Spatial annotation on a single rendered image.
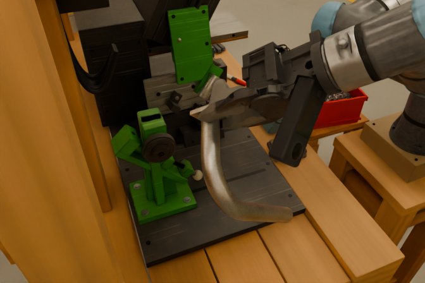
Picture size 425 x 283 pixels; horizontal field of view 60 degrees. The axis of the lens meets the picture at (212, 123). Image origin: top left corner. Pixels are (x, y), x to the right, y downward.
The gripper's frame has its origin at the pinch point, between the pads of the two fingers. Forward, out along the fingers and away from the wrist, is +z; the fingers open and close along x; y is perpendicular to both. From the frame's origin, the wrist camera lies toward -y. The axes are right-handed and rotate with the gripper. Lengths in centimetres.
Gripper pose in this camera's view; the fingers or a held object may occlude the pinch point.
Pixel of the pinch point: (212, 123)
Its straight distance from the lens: 57.9
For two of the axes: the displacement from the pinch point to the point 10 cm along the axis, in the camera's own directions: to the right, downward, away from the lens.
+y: -0.2, -9.1, 4.2
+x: -6.3, -3.1, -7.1
